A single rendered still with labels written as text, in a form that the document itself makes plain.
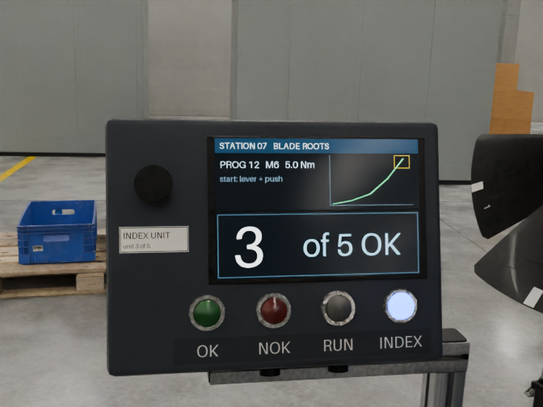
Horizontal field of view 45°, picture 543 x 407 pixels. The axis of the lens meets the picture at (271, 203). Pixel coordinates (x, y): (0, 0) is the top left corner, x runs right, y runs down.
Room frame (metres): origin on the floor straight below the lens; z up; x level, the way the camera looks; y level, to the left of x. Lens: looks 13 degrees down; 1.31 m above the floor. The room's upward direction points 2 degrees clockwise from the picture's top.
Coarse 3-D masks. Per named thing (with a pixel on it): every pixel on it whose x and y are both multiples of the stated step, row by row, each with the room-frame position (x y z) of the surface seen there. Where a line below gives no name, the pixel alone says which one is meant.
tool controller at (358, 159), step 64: (128, 128) 0.48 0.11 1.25; (192, 128) 0.49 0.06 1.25; (256, 128) 0.50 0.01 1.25; (320, 128) 0.50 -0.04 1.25; (384, 128) 0.51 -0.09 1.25; (128, 192) 0.47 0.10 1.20; (192, 192) 0.48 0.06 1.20; (256, 192) 0.48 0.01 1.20; (320, 192) 0.49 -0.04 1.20; (384, 192) 0.50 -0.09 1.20; (128, 256) 0.46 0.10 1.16; (192, 256) 0.46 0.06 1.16; (320, 256) 0.48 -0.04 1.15; (384, 256) 0.49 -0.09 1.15; (128, 320) 0.44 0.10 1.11; (256, 320) 0.46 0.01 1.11; (320, 320) 0.47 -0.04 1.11; (384, 320) 0.47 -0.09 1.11
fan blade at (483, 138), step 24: (480, 144) 1.38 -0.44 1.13; (504, 144) 1.32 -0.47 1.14; (528, 144) 1.26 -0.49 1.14; (480, 168) 1.36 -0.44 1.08; (504, 168) 1.30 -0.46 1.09; (528, 168) 1.25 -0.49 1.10; (480, 192) 1.34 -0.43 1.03; (504, 192) 1.29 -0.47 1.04; (528, 192) 1.24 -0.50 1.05; (480, 216) 1.32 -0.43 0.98; (504, 216) 1.27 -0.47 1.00
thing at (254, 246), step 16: (224, 224) 0.47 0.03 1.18; (240, 224) 0.47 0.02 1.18; (256, 224) 0.48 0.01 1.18; (272, 224) 0.48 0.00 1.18; (224, 240) 0.47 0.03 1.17; (240, 240) 0.47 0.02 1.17; (256, 240) 0.47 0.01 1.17; (272, 240) 0.47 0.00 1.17; (224, 256) 0.47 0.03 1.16; (240, 256) 0.47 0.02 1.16; (256, 256) 0.47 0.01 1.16; (272, 256) 0.47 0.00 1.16; (224, 272) 0.46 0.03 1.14; (240, 272) 0.46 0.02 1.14; (256, 272) 0.47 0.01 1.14; (272, 272) 0.47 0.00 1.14
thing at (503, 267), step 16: (528, 224) 1.05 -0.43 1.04; (512, 240) 1.05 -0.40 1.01; (528, 240) 1.03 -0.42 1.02; (496, 256) 1.04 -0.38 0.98; (512, 256) 1.03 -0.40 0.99; (528, 256) 1.01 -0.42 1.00; (480, 272) 1.04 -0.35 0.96; (496, 272) 1.02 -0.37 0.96; (512, 272) 1.01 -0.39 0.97; (528, 272) 0.99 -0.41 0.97; (496, 288) 1.00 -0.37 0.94; (512, 288) 0.99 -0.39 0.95; (528, 288) 0.98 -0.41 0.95
